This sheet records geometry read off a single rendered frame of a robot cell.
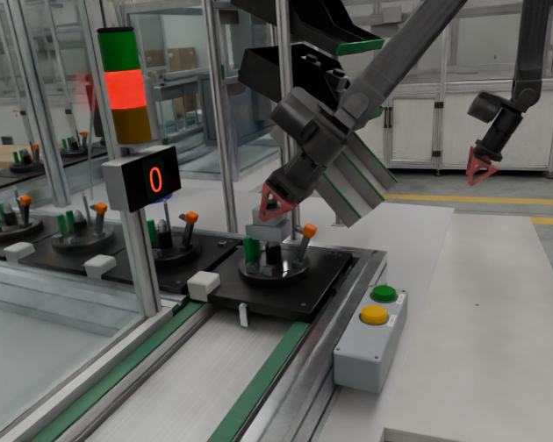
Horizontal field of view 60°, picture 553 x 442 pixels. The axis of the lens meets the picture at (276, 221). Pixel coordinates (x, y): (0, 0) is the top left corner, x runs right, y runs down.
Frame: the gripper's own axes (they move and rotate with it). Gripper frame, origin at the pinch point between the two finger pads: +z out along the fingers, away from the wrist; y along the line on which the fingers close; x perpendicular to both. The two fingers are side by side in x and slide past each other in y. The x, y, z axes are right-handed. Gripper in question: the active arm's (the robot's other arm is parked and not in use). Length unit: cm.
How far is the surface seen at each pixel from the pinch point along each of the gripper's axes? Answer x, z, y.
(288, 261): 8.7, 5.7, -0.9
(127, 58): -25.5, -15.2, 20.6
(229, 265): 0.6, 15.4, 0.3
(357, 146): 0.3, -3.8, -49.0
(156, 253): -11.6, 21.7, 5.7
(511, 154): 85, 29, -418
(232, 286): 4.4, 12.3, 7.7
